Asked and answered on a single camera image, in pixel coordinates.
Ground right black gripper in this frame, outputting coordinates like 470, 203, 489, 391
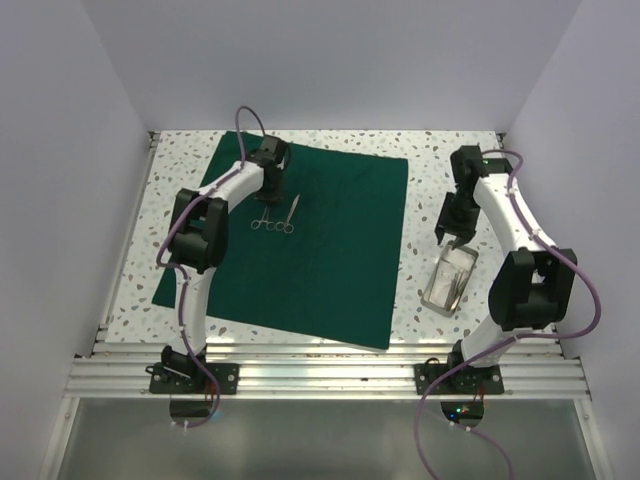
435, 192, 481, 249

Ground steel hemostat clamp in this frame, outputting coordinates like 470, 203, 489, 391
250, 205, 275, 231

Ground thin steel tweezers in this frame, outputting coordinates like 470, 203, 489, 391
450, 269, 469, 297

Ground curved steel tweezers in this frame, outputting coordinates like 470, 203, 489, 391
452, 271, 470, 303

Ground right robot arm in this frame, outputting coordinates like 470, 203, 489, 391
434, 146, 577, 393

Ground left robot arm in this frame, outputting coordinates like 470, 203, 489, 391
157, 135, 291, 393

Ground steel surgical scissors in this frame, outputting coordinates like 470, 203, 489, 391
275, 195, 300, 234

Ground green surgical cloth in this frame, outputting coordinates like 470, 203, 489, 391
151, 131, 409, 352

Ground metal instrument tray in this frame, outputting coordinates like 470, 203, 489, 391
422, 242, 480, 316

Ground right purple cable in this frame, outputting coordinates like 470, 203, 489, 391
412, 148, 601, 480

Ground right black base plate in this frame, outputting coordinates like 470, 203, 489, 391
414, 357, 504, 429

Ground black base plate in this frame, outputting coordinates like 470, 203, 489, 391
414, 357, 504, 429
145, 363, 240, 426

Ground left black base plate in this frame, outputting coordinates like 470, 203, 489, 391
145, 363, 240, 426

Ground aluminium rail frame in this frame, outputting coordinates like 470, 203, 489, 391
41, 130, 614, 479

